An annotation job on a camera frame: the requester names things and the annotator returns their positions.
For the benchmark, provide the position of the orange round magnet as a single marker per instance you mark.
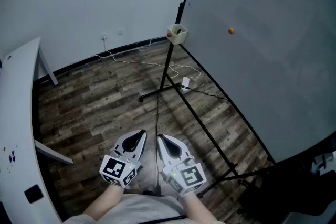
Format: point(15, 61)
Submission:
point(231, 31)

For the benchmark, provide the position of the person's shirt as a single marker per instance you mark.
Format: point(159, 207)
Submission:
point(147, 207)

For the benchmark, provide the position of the person's right forearm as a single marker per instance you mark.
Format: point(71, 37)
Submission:
point(198, 211)

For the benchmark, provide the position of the white marker pen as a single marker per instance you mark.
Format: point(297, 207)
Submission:
point(179, 31)

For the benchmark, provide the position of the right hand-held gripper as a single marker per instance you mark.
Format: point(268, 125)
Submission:
point(189, 175)

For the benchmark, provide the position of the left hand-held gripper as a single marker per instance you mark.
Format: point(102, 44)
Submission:
point(115, 168)

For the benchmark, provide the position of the white power strip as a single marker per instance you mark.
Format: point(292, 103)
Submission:
point(185, 84)

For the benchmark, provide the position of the scattered small coloured pieces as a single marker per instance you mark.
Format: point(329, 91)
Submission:
point(11, 157)

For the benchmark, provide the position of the plain wall socket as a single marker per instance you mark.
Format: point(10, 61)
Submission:
point(120, 31)

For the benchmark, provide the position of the black office chair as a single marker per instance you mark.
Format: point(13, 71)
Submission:
point(288, 186)

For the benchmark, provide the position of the cream marker holder box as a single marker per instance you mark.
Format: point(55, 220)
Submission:
point(178, 38)

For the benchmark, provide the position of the white desk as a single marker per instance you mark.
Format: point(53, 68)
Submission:
point(15, 112)

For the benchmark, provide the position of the flat black device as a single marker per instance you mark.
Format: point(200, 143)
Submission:
point(33, 193)

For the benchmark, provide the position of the person's left forearm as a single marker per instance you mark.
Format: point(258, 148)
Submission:
point(105, 203)

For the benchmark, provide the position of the wall socket with plug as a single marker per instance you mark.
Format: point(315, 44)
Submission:
point(104, 36)

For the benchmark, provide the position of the large whiteboard with black frame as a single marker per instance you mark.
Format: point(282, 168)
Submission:
point(262, 60)

